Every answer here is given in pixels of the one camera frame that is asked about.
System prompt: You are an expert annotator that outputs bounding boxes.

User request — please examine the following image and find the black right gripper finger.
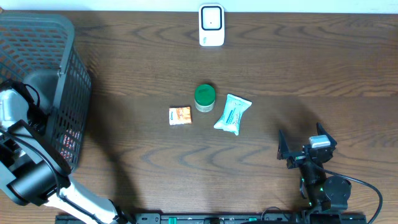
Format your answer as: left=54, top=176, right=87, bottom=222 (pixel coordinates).
left=277, top=130, right=290, bottom=160
left=316, top=123, right=337, bottom=149

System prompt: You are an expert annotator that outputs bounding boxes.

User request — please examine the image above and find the teal white wipes packet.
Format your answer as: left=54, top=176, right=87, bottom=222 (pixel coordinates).
left=213, top=94, right=252, bottom=136

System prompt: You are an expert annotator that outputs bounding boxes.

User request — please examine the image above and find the green lid jar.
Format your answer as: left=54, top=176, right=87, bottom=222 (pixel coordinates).
left=194, top=84, right=216, bottom=113

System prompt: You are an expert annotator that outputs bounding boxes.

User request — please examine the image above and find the orange small box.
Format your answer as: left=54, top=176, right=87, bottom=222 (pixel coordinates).
left=169, top=106, right=192, bottom=126

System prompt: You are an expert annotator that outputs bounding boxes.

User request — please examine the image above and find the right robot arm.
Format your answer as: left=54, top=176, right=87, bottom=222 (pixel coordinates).
left=277, top=123, right=351, bottom=223

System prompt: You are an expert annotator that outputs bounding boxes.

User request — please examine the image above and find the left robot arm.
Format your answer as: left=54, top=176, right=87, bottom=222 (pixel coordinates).
left=1, top=79, right=135, bottom=223

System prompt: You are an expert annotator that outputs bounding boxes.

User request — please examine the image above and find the white barcode scanner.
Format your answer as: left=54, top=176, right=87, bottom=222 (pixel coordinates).
left=198, top=4, right=225, bottom=47

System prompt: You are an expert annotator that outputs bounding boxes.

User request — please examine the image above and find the red patterned packet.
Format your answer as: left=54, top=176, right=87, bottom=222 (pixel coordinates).
left=60, top=129, right=80, bottom=162

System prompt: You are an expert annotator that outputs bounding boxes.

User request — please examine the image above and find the grey plastic mesh basket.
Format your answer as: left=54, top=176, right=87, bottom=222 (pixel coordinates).
left=1, top=12, right=92, bottom=170

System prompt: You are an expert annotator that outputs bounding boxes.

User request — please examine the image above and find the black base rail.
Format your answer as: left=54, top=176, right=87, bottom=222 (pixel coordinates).
left=55, top=212, right=368, bottom=224

